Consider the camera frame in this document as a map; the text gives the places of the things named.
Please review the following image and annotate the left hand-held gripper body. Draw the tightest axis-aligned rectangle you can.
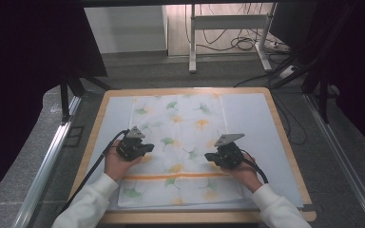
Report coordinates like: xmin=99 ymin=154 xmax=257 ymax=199
xmin=116 ymin=125 xmax=147 ymax=162

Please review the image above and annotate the tangle of black floor cables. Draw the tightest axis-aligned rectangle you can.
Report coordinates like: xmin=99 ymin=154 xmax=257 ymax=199
xmin=184 ymin=3 xmax=287 ymax=53

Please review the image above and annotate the white metal desk frame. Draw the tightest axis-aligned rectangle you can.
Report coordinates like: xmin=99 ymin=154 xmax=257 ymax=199
xmin=187 ymin=3 xmax=274 ymax=75

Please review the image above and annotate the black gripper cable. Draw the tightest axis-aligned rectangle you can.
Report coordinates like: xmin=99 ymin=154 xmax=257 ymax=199
xmin=240 ymin=149 xmax=270 ymax=185
xmin=56 ymin=128 xmax=131 ymax=217

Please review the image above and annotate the person's right hand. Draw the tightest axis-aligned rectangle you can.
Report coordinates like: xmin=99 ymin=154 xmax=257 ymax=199
xmin=220 ymin=151 xmax=264 ymax=194

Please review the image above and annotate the long black floor cable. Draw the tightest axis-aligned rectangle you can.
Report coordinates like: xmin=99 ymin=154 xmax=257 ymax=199
xmin=233 ymin=71 xmax=309 ymax=146

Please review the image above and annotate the black metal stand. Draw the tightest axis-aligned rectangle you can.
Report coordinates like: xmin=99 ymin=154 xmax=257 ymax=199
xmin=59 ymin=75 xmax=112 ymax=124
xmin=269 ymin=56 xmax=331 ymax=125

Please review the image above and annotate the person's left hand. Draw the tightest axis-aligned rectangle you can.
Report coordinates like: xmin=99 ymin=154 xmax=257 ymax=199
xmin=103 ymin=139 xmax=144 ymax=182

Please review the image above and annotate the white power strip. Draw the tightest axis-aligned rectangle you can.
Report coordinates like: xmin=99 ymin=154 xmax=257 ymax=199
xmin=279 ymin=65 xmax=299 ymax=80

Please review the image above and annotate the black floor plate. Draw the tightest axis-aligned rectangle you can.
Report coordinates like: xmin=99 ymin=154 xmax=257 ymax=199
xmin=63 ymin=125 xmax=86 ymax=148

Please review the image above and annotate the black curtain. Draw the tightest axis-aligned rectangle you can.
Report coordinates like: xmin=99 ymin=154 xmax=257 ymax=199
xmin=298 ymin=0 xmax=365 ymax=161
xmin=0 ymin=0 xmax=109 ymax=207

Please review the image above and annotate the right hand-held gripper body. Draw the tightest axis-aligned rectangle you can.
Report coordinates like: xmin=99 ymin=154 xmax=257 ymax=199
xmin=213 ymin=132 xmax=246 ymax=170

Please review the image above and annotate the white cabinet panel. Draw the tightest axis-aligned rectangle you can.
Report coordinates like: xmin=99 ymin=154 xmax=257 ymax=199
xmin=83 ymin=5 xmax=169 ymax=54

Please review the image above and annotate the white table mat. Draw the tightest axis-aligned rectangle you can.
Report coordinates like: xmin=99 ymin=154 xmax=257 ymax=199
xmin=85 ymin=92 xmax=306 ymax=212

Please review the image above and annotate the white floral cloth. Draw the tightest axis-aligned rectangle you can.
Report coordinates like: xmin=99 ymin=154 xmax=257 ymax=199
xmin=117 ymin=93 xmax=245 ymax=209

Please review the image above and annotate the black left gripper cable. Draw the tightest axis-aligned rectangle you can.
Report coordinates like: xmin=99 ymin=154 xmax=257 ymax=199
xmin=56 ymin=128 xmax=131 ymax=217

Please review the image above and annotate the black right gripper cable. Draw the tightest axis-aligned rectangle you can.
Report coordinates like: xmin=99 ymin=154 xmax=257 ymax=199
xmin=240 ymin=149 xmax=270 ymax=185

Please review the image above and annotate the aluminium rail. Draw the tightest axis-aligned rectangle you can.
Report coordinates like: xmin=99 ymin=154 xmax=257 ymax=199
xmin=11 ymin=95 xmax=83 ymax=228
xmin=303 ymin=92 xmax=365 ymax=228

